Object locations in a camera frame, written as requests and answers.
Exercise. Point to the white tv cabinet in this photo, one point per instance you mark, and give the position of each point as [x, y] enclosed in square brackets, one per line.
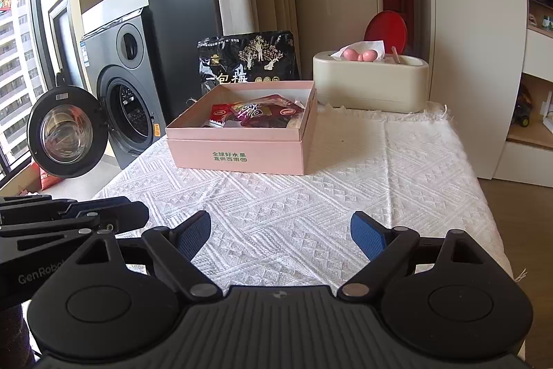
[527, 152]

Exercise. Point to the grey washing machine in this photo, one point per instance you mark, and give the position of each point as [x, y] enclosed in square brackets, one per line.
[121, 59]

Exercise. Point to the red round paddle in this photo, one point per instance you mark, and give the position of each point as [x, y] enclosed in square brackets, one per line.
[389, 27]

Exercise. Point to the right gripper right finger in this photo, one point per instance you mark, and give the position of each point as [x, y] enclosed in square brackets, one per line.
[392, 254]

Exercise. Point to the white tissue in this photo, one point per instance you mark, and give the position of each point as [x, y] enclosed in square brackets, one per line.
[361, 46]

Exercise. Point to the pink ball ornament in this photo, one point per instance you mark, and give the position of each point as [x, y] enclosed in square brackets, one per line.
[367, 56]

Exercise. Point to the pink cardboard gift box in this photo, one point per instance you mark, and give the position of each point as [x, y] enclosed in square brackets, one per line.
[245, 149]

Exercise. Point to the cream tissue box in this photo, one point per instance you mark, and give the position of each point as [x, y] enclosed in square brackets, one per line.
[385, 85]

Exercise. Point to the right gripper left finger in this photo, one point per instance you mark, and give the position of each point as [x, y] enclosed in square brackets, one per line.
[167, 255]

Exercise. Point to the white textured tablecloth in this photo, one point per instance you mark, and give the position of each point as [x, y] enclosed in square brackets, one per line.
[280, 230]

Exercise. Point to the black plum snack bag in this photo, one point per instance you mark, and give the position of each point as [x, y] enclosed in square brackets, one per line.
[255, 57]

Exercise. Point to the red snack packet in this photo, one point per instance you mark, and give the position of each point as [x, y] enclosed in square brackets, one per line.
[220, 115]

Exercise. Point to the dark red jerky bag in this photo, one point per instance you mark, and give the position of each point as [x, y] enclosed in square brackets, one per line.
[271, 111]

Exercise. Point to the black tall cabinet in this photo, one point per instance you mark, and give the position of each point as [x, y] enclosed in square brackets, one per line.
[181, 14]

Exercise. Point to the round washer door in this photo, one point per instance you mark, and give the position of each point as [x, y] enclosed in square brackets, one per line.
[67, 132]

